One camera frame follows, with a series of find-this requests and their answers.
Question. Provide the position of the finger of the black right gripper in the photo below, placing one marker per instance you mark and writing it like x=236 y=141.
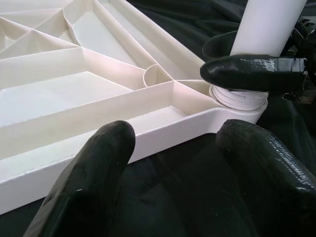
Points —
x=218 y=47

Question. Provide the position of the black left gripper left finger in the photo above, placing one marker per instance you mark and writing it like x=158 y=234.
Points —
x=93 y=185

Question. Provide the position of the white plastic table top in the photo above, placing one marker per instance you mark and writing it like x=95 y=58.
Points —
x=61 y=98

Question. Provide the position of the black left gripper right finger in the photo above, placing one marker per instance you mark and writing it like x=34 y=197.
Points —
x=271 y=192

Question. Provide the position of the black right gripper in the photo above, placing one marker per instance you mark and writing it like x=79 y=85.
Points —
x=311 y=74

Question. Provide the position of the white plastic table leg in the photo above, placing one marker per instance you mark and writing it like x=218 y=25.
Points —
x=266 y=24

